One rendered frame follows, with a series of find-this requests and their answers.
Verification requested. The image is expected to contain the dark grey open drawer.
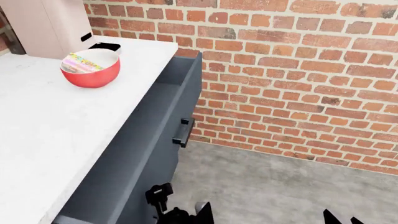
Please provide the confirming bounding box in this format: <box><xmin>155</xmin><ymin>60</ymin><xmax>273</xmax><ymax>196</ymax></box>
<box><xmin>52</xmin><ymin>51</ymin><xmax>203</xmax><ymax>224</ymax></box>

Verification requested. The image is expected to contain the red bowl white inside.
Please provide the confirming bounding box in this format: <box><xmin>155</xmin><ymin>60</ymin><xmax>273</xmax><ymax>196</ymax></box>
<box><xmin>59</xmin><ymin>49</ymin><xmax>121</xmax><ymax>89</ymax></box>

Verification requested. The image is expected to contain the black drawer handle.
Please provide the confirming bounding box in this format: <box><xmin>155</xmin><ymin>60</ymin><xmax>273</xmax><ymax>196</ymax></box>
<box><xmin>171</xmin><ymin>118</ymin><xmax>195</xmax><ymax>149</ymax></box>

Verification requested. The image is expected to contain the black flat tray white rim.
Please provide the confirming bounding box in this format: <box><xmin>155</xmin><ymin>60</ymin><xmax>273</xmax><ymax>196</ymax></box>
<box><xmin>88</xmin><ymin>41</ymin><xmax>122</xmax><ymax>56</ymax></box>

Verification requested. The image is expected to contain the colourful wrapped snack bar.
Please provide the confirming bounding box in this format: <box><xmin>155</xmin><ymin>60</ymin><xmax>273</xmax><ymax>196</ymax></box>
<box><xmin>61</xmin><ymin>52</ymin><xmax>104</xmax><ymax>74</ymax></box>

